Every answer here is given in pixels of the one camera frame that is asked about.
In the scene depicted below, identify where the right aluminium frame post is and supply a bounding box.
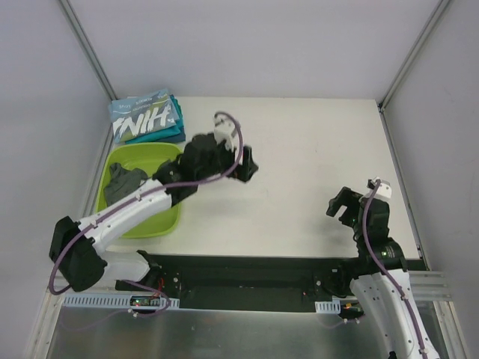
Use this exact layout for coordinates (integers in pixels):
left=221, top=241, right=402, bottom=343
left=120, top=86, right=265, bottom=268
left=377, top=0, right=454, bottom=113

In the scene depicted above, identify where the light blue printed t-shirt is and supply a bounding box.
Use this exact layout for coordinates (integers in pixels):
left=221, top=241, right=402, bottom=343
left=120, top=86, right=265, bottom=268
left=108, top=89, right=179, bottom=144

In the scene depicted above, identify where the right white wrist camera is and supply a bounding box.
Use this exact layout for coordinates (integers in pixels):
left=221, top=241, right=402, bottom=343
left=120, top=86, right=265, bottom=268
left=365, top=177, right=392, bottom=202

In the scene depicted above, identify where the lime green plastic basin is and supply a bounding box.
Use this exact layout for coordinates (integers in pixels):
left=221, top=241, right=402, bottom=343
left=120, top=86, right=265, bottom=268
left=95, top=142, right=182, bottom=239

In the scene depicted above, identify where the left aluminium frame post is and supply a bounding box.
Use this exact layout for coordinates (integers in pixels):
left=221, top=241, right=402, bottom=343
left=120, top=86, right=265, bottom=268
left=58, top=0, right=121, bottom=110

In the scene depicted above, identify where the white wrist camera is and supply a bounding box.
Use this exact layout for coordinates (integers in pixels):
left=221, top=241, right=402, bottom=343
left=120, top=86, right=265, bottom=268
left=365, top=177, right=392, bottom=202
left=213, top=112, right=240, bottom=152

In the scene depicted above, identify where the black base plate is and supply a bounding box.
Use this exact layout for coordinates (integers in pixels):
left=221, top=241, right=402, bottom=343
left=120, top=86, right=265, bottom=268
left=114, top=251, right=379, bottom=311

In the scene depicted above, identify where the right white cable duct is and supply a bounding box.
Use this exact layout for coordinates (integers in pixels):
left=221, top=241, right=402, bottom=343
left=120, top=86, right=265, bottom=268
left=314, top=300, right=341, bottom=315

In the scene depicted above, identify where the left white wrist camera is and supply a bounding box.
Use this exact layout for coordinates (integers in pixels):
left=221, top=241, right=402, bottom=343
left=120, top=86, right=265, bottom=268
left=213, top=112, right=240, bottom=152

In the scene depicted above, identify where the left white cable duct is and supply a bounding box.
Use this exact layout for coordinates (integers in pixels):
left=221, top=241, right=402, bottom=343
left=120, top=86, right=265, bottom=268
left=63, top=293, right=180, bottom=310

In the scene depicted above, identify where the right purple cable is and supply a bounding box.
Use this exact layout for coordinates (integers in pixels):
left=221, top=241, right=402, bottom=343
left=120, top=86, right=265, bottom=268
left=321, top=179, right=431, bottom=359

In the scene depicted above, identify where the folded dark teal t-shirt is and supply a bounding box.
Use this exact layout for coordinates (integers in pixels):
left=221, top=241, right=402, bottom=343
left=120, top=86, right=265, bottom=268
left=152, top=98, right=186, bottom=144

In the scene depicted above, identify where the white cable duct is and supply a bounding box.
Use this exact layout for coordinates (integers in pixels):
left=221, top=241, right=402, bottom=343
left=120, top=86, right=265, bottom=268
left=314, top=300, right=341, bottom=315
left=63, top=293, right=180, bottom=310

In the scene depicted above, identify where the grey t-shirt in basin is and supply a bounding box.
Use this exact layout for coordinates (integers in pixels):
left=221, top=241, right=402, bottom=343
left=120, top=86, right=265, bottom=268
left=103, top=162, right=148, bottom=206

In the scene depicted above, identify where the aluminium frame post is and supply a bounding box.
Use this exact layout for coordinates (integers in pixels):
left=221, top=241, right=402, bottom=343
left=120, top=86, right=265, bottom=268
left=58, top=0, right=121, bottom=110
left=377, top=0, right=454, bottom=113

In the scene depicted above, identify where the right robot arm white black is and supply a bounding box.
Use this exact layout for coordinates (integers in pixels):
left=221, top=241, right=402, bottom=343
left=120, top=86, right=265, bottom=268
left=322, top=179, right=440, bottom=358

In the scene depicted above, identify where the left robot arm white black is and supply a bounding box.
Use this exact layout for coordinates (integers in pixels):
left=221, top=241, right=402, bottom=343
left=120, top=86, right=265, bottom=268
left=49, top=133, right=259, bottom=295

